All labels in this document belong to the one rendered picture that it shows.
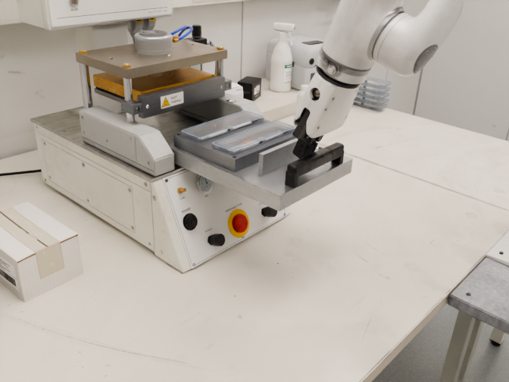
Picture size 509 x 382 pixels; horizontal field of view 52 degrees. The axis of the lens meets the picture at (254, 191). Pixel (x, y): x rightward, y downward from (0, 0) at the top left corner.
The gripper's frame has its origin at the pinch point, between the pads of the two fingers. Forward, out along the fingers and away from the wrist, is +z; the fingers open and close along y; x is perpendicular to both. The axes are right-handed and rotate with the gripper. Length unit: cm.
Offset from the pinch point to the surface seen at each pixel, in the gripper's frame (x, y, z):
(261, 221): 5.5, 6.6, 27.6
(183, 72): 38.4, 6.0, 8.9
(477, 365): -55, 87, 87
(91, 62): 45.1, -13.5, 7.0
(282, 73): 61, 81, 37
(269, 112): 48, 62, 41
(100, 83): 45.7, -10.2, 13.1
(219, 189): 13.0, -2.3, 20.0
